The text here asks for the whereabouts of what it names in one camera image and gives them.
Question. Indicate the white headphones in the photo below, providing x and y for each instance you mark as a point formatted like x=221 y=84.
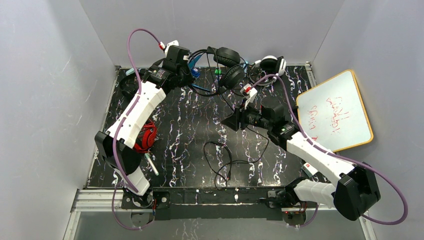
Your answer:
x=269 y=65

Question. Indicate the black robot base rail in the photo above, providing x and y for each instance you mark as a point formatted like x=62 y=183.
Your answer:
x=175 y=203

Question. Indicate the blue black headphones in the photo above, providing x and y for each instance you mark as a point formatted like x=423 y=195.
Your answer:
x=229 y=65

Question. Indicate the yellow framed whiteboard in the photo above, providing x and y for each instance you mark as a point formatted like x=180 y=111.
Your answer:
x=333 y=113

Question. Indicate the small green block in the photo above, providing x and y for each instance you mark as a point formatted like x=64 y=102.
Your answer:
x=217 y=71

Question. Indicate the white green marker pen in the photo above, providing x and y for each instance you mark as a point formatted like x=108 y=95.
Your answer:
x=151 y=163

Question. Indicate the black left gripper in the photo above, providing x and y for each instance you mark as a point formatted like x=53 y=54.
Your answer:
x=185 y=74

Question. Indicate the red headphones with cable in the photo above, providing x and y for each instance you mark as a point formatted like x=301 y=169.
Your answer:
x=146 y=137

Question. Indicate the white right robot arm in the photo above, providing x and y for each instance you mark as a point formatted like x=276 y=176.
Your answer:
x=352 y=188

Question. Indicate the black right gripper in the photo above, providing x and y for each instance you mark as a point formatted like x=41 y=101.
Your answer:
x=239 y=119

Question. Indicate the small white red box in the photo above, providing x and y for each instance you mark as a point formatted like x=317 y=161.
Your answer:
x=309 y=169

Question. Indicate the mint eraser block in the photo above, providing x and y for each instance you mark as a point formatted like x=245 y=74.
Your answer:
x=130 y=71

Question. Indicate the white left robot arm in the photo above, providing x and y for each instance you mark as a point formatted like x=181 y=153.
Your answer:
x=116 y=144

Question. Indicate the blue stapler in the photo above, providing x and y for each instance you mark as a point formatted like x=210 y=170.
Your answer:
x=195 y=72

